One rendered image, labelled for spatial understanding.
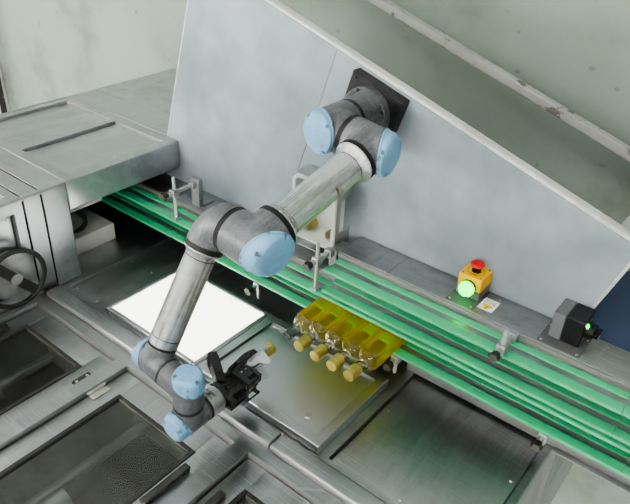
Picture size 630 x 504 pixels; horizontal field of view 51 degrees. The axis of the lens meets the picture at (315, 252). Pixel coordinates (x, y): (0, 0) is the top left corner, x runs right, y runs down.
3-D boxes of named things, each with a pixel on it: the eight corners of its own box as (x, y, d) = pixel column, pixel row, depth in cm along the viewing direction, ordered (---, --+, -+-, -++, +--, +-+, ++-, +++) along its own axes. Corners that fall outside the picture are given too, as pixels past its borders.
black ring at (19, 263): (44, 287, 225) (-15, 315, 211) (33, 233, 214) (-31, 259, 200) (52, 292, 223) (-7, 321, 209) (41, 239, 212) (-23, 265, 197)
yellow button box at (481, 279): (467, 280, 190) (455, 291, 185) (471, 259, 186) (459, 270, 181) (489, 290, 187) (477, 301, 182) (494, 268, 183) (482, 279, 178)
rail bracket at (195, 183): (206, 201, 248) (159, 222, 233) (204, 160, 239) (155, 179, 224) (215, 205, 246) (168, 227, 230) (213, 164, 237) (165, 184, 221)
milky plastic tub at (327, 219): (306, 223, 223) (290, 233, 217) (309, 163, 211) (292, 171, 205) (348, 241, 214) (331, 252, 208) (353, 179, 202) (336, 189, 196)
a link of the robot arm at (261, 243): (362, 105, 170) (207, 226, 145) (409, 126, 162) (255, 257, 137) (363, 141, 179) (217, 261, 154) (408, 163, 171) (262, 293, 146)
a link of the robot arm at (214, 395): (193, 407, 170) (194, 385, 165) (206, 397, 173) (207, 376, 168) (214, 423, 166) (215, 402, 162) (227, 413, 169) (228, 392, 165)
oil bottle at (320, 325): (348, 306, 207) (305, 338, 193) (349, 291, 205) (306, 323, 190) (362, 313, 205) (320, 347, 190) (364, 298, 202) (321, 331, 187)
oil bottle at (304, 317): (333, 300, 211) (290, 331, 196) (334, 285, 208) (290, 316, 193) (347, 307, 208) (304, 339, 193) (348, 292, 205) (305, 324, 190)
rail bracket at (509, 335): (506, 333, 174) (484, 359, 164) (512, 311, 170) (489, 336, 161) (521, 340, 171) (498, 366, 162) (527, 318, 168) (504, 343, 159)
